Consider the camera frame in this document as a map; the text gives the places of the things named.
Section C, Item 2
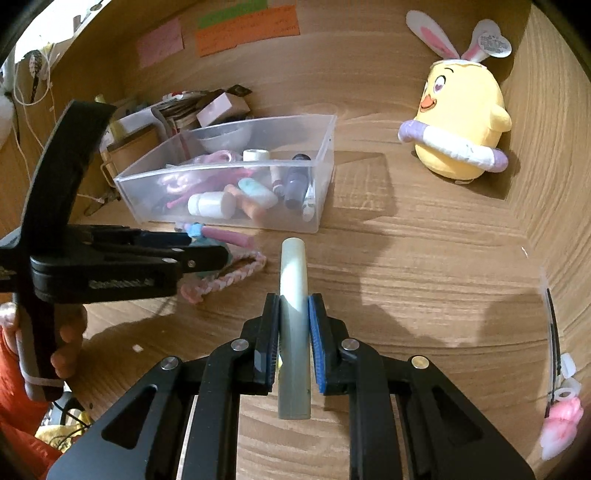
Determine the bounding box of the pale green cream tube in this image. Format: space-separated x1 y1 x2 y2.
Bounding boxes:
277 237 311 420

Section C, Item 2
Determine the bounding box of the white jar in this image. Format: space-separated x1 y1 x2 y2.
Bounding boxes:
187 191 236 220

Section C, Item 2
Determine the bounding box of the pink cable bag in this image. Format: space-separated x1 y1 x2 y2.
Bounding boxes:
157 150 242 195

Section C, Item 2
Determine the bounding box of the light blue small tube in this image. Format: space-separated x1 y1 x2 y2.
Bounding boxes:
238 178 279 210

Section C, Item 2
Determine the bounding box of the black allnighter spray bottle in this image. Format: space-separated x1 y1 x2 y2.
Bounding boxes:
283 167 310 210

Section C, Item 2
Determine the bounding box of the person's left hand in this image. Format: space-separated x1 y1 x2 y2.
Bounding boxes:
1 302 87 380

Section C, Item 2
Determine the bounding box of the teal tape roll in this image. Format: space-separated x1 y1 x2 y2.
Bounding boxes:
186 261 229 279

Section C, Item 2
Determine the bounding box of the pink pen with blue bow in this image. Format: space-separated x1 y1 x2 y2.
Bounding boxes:
175 222 254 249

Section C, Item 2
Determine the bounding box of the brown cylindrical container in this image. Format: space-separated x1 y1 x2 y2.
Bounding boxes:
100 124 160 188

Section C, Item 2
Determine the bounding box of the clear plastic storage bin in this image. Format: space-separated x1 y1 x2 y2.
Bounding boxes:
115 114 337 233

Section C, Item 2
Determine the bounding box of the grey bowl in bin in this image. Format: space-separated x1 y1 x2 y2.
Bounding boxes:
195 125 252 153

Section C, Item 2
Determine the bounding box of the pink cardboard box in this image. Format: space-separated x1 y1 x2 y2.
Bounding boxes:
197 93 250 127

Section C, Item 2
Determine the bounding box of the pink sticky note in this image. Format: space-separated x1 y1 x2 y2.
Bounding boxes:
136 18 184 69

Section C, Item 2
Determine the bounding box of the green sticky note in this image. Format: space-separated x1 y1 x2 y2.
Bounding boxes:
197 0 267 29

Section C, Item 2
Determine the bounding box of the yellow chick plush toy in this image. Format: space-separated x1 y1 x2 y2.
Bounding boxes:
398 10 512 183

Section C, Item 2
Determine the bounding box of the pink braided bracelet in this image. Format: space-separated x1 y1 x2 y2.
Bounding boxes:
178 249 269 305

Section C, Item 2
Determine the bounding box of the white charging cable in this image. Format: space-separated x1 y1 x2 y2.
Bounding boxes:
8 55 107 206

